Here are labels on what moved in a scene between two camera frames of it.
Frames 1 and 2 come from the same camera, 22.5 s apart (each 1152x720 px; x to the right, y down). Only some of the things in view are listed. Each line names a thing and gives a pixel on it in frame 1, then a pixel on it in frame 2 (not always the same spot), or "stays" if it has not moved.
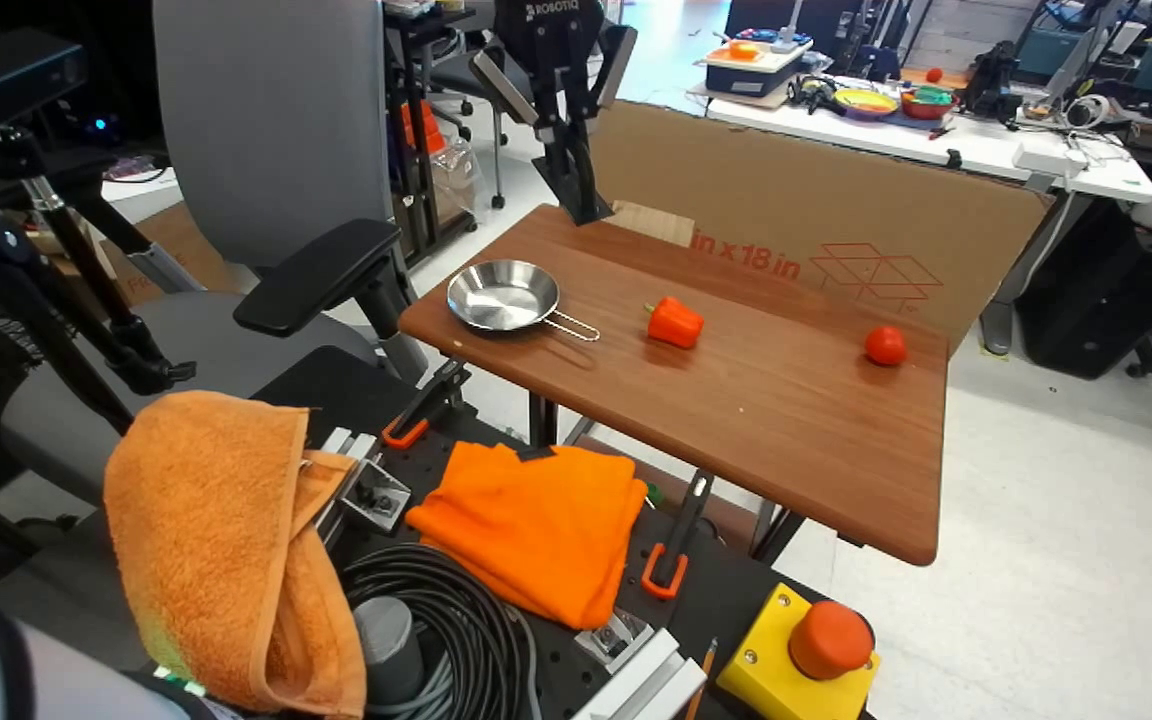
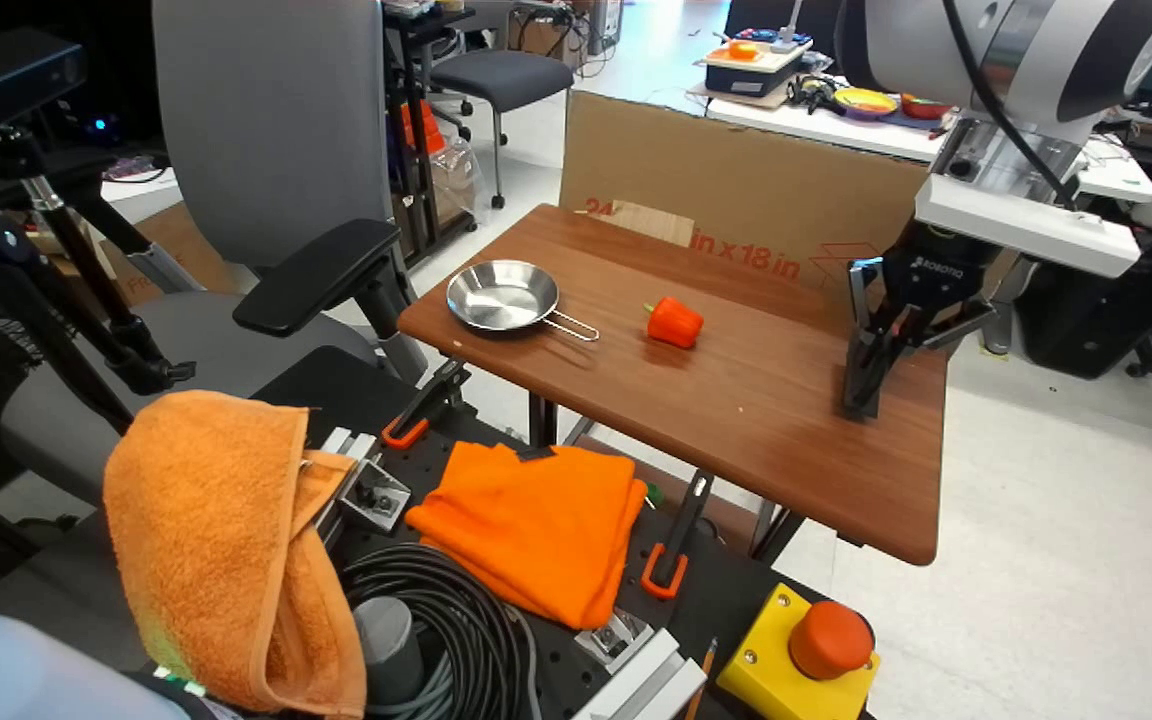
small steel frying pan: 515,297 stays
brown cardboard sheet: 890,233 stays
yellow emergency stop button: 801,657 stays
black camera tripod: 28,225 stays
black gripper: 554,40 → 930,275
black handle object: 571,173 → 869,366
